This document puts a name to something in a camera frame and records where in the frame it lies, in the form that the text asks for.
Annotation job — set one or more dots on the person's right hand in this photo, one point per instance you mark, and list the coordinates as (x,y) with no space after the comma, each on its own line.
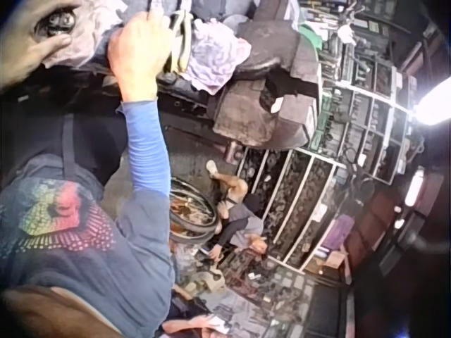
(137,60)

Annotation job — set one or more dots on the person's left hand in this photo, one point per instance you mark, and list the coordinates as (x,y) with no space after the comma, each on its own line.
(17,38)

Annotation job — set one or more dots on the person's right fingers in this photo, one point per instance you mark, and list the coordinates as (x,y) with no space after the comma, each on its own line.
(158,24)

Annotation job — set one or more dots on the grey pink cloth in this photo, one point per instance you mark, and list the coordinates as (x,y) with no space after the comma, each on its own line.
(91,31)

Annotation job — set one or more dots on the black round metal part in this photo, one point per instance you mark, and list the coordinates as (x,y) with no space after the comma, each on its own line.
(59,22)

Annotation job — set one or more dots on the purple crumpled cloth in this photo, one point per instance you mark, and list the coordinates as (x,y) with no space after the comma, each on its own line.
(215,60)

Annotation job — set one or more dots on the grey blue cloth pile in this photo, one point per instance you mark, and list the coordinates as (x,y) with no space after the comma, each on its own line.
(225,12)

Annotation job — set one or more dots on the rusty bench vise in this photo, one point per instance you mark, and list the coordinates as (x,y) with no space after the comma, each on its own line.
(267,91)

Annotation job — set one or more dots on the person's legs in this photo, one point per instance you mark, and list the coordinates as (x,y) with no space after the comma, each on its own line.
(42,116)

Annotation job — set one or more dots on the bicycle wheel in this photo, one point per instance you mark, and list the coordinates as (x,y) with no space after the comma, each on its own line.
(197,225)

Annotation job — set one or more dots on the white framed parts shelf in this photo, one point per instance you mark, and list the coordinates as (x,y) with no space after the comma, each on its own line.
(317,197)

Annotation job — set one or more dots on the purple hanging cloth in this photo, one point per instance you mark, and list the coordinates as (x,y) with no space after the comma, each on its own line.
(339,229)

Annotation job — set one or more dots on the heap of tools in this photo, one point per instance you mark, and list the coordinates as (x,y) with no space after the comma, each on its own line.
(246,292)

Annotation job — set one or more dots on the bright lamp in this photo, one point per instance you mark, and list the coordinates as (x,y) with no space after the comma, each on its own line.
(435,102)

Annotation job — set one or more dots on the cardboard box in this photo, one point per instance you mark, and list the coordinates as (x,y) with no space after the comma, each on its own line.
(333,260)

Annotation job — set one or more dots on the white tube lamp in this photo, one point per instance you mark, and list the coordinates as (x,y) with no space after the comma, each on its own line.
(414,188)

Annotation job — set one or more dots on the black floor mat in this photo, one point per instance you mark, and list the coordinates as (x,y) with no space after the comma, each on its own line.
(331,313)

